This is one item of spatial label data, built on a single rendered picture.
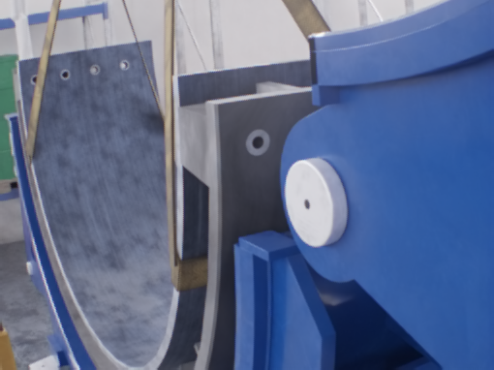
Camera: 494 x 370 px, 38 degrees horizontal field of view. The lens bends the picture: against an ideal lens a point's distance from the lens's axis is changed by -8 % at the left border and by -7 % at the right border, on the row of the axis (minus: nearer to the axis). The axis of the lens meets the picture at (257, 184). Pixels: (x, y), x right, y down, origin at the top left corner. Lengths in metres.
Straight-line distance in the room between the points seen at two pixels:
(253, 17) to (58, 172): 6.92
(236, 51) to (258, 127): 8.54
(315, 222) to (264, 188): 0.30
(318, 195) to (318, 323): 0.26
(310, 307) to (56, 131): 2.32
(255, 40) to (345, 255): 8.95
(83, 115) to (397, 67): 2.67
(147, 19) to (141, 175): 6.08
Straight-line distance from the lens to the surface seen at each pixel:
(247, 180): 1.39
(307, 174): 1.13
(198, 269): 1.66
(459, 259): 0.93
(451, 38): 0.83
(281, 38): 10.23
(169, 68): 1.73
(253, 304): 1.38
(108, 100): 3.52
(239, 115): 1.35
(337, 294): 1.55
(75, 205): 3.31
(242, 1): 9.95
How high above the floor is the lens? 2.53
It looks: 14 degrees down
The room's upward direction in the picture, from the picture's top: 5 degrees counter-clockwise
